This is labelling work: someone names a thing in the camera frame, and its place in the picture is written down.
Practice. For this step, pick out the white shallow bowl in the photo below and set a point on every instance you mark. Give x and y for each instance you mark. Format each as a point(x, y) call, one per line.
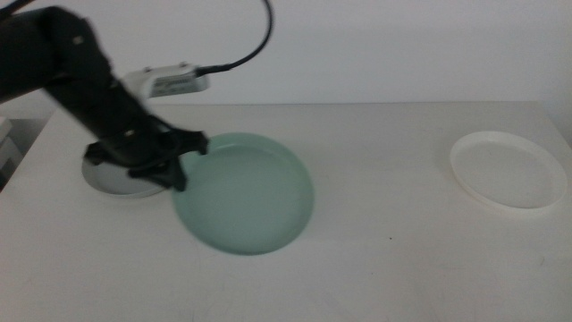
point(509, 172)

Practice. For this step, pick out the mint green shallow bowl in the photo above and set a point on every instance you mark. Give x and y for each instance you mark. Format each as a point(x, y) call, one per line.
point(246, 201)

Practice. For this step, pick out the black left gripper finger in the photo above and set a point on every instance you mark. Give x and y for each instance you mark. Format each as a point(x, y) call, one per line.
point(194, 141)
point(172, 176)

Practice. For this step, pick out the grey shallow bowl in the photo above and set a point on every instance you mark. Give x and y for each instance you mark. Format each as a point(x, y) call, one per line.
point(111, 184)

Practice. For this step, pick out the white side furniture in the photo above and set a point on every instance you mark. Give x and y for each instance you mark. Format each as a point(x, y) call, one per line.
point(6, 152)

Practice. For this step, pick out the black left Piper arm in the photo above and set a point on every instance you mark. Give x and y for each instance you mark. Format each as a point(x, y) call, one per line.
point(40, 49)

